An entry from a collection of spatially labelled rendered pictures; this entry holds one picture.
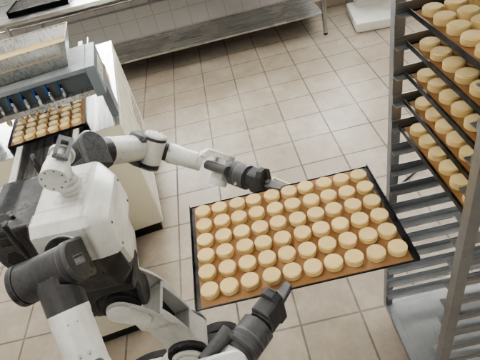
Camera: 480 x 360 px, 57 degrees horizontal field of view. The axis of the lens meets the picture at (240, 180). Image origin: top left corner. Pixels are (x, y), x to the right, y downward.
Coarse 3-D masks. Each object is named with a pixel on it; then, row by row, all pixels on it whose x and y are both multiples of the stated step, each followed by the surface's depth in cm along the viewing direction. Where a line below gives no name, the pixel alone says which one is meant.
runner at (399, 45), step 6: (426, 30) 117; (396, 36) 118; (402, 36) 118; (408, 36) 118; (414, 36) 118; (420, 36) 118; (426, 36) 118; (396, 42) 118; (402, 42) 119; (396, 48) 118; (402, 48) 118; (408, 48) 117
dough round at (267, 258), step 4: (264, 252) 123; (268, 252) 123; (272, 252) 123; (260, 256) 122; (264, 256) 122; (268, 256) 122; (272, 256) 121; (260, 260) 121; (264, 260) 121; (268, 260) 121; (272, 260) 120; (260, 264) 122; (264, 264) 120; (268, 264) 120; (272, 264) 121
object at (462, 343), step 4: (472, 336) 146; (476, 336) 146; (456, 340) 146; (460, 340) 146; (464, 340) 146; (468, 340) 146; (472, 340) 143; (476, 340) 142; (436, 344) 147; (456, 344) 143; (460, 344) 143; (464, 344) 143; (468, 344) 144; (472, 344) 144; (476, 344) 144; (436, 348) 143; (452, 348) 144; (456, 348) 144; (460, 348) 144
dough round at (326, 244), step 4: (324, 236) 123; (328, 236) 123; (320, 240) 122; (324, 240) 122; (328, 240) 122; (332, 240) 122; (320, 244) 121; (324, 244) 121; (328, 244) 121; (332, 244) 120; (320, 248) 121; (324, 248) 120; (328, 248) 120; (332, 248) 120; (324, 252) 121; (328, 252) 120
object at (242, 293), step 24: (264, 192) 145; (312, 192) 140; (336, 192) 138; (264, 216) 136; (288, 216) 134; (312, 240) 126; (336, 240) 124; (384, 240) 121; (216, 264) 126; (384, 264) 115; (240, 288) 118
